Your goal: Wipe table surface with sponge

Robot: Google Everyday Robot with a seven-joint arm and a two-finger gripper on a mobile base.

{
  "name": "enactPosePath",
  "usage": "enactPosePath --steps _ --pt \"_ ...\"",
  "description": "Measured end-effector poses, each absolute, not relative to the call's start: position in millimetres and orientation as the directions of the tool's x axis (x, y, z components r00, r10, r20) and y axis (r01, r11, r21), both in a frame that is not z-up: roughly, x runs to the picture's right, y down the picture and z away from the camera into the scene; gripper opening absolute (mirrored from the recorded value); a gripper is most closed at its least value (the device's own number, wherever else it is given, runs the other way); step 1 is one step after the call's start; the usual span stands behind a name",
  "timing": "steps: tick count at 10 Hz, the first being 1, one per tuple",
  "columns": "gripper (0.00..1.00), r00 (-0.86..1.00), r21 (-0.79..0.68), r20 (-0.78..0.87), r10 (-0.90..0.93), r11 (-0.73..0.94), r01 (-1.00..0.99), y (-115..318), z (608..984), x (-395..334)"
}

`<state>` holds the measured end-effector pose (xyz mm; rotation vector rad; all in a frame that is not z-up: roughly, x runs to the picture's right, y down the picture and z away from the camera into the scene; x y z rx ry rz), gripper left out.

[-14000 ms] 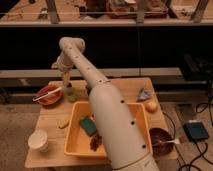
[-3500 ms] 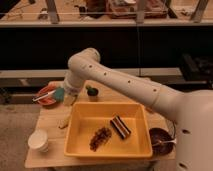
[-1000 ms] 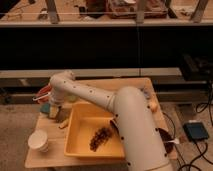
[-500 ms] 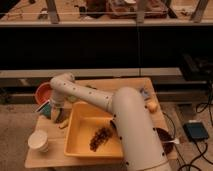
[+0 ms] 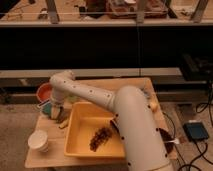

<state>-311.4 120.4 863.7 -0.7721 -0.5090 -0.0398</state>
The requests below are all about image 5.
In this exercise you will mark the green sponge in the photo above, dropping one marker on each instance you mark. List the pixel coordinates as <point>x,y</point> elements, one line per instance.
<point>46,109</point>

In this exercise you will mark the red bowl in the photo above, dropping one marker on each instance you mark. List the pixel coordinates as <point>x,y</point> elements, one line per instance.
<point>43,92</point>

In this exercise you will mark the white paper cup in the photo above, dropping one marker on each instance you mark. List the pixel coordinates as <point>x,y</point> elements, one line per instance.
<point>38,141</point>

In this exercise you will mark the dark brown bowl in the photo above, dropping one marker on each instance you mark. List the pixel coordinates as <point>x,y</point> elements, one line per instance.
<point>167,139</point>

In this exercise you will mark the yellow round fruit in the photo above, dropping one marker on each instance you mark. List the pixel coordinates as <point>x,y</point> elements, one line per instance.
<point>153,106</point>

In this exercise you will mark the grey crumpled cloth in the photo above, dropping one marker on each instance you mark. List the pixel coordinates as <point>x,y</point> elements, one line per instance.
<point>146,92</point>

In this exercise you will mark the yellow food piece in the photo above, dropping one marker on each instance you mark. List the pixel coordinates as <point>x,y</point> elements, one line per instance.
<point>64,124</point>

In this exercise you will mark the yellow plastic tub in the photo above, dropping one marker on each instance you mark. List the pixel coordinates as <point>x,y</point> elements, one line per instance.
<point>85,120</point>

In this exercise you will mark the wooden table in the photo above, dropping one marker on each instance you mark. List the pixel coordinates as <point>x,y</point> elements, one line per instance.
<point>55,157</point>

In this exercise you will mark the white plastic fork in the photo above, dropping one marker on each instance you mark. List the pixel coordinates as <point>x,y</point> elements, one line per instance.
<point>173,141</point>

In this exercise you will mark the brown crumbs pile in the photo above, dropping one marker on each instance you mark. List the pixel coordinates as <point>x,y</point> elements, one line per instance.
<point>100,137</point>

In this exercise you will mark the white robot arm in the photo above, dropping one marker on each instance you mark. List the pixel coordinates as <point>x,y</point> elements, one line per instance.
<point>143,145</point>

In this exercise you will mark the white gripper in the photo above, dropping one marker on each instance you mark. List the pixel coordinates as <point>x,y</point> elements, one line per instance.
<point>57,99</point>

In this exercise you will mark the black foot pedal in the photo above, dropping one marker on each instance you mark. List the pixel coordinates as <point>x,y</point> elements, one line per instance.
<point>195,131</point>

